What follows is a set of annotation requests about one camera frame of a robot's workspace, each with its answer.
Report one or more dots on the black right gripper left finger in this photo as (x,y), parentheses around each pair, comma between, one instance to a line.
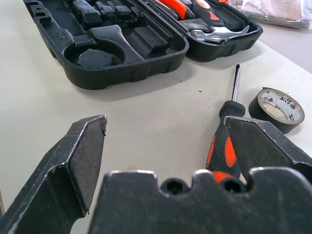
(61,175)

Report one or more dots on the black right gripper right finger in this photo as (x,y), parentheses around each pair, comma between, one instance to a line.
(263,146)

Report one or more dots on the black electrical tape roll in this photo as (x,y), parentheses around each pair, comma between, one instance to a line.
(258,109)

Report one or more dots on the black tool case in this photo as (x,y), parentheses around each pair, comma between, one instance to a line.
(122,73)

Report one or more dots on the clear plastic bag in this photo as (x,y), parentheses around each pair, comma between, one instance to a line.
(280,12)

